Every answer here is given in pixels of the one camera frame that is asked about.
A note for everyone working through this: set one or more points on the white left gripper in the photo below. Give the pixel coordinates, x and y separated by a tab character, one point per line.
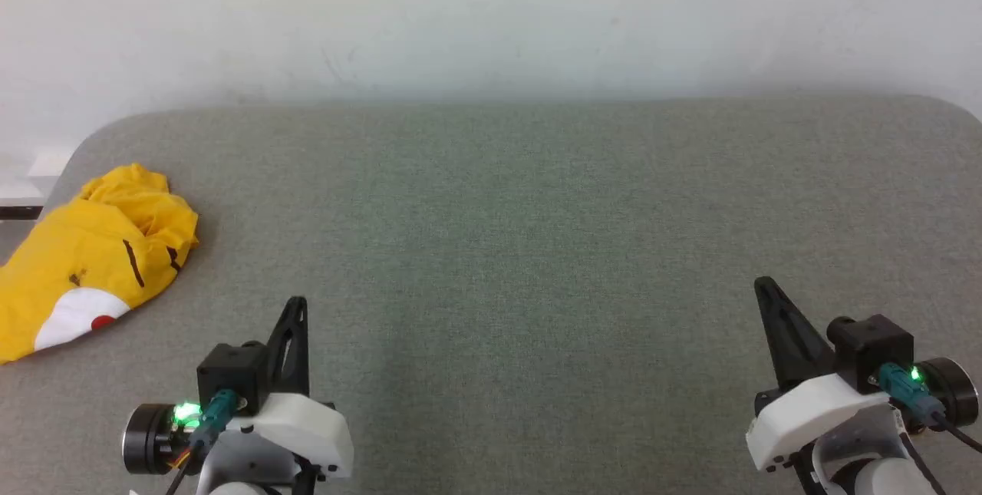
307	430

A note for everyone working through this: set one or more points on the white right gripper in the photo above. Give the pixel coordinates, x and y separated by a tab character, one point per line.
805	414

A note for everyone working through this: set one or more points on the yellow cartoon print shirt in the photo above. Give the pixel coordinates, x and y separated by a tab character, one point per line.
77	249

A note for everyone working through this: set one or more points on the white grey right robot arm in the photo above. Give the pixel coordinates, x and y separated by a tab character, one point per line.
867	464

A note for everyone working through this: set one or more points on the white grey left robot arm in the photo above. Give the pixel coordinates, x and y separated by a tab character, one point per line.
245	468

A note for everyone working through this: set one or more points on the black left wrist cylinder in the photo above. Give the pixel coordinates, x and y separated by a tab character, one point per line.
146	440

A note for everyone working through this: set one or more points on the black wrist cylinder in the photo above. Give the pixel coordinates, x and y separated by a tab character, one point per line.
955	391
146	440

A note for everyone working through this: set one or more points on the black right wrist cylinder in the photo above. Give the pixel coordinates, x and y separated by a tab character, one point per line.
955	391

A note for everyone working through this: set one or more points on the grey fabric sofa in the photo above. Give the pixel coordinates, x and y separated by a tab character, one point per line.
537	249

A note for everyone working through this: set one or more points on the dark baseboard strip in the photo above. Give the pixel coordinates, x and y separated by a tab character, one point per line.
19	212

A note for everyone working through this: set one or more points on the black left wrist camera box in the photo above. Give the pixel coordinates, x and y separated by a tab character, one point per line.
230	372

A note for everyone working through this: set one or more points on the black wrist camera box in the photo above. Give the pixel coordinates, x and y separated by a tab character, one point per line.
871	345
230	372

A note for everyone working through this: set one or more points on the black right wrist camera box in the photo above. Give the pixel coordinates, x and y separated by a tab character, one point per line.
871	345

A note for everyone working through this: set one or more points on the white wall ledge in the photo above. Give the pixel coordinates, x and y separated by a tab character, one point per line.
31	173

